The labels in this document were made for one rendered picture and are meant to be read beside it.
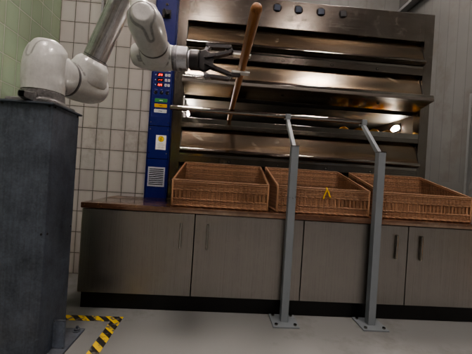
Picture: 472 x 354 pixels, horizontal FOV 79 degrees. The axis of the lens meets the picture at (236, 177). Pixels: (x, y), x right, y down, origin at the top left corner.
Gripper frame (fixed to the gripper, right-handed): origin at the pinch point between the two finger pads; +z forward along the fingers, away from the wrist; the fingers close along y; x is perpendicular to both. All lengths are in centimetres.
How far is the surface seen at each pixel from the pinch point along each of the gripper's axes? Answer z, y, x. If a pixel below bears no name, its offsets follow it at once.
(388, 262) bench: 92, 86, -45
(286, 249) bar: 33, 80, -40
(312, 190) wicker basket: 48, 48, -50
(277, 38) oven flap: 31, -62, -101
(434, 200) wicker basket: 121, 50, -49
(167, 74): -47, -27, -98
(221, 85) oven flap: -8, -19, -88
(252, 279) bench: 16, 99, -46
